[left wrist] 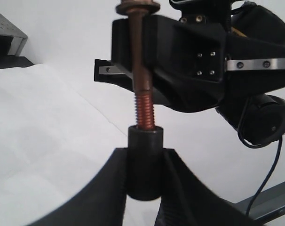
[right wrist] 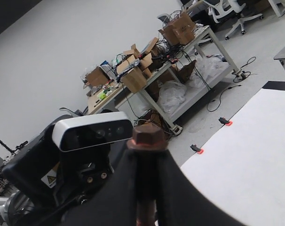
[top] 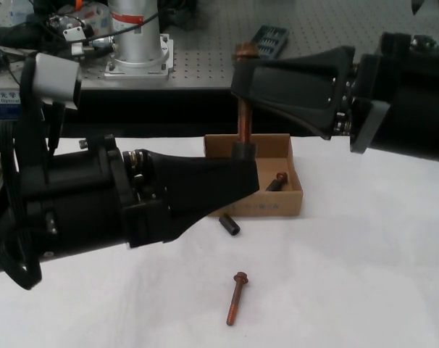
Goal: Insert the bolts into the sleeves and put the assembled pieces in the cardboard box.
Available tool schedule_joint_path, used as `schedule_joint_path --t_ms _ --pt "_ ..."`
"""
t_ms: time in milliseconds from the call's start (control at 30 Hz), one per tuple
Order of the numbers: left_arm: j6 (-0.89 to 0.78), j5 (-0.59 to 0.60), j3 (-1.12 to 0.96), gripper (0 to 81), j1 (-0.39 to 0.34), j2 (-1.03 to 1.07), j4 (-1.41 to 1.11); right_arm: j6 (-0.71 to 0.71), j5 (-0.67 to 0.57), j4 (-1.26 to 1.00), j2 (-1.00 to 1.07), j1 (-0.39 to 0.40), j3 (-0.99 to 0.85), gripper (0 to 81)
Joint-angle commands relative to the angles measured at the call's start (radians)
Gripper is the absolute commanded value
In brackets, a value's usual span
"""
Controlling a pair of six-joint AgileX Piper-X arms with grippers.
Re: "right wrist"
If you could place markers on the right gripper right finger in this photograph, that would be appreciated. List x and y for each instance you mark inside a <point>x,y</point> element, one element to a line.
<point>180,202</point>

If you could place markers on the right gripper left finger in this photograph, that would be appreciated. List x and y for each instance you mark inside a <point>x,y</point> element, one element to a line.
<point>109,202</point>

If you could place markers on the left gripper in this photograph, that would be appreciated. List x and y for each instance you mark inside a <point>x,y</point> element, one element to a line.
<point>32,169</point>

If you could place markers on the copper-brown hex bolt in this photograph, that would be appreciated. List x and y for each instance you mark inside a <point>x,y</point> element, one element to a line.
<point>147,136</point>

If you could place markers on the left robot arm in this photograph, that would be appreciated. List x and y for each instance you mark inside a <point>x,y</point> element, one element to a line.
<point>18,204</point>

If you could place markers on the tall cardboard box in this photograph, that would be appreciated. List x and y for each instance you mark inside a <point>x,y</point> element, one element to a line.
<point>184,27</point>

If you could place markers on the black and orange clamp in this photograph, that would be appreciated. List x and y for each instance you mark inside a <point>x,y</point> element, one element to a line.
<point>197,149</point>
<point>224,121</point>

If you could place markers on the clear plastic bag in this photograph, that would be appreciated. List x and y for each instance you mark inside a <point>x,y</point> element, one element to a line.
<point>173,96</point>
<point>208,70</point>

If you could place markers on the grey metal shelf cart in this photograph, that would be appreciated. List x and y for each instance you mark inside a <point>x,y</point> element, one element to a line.
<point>223,53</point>

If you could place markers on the white office chair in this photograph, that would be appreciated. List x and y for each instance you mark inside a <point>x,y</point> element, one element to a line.
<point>236,21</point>

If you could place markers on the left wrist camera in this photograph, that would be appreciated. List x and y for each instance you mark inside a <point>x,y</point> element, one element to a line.
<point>86,131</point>

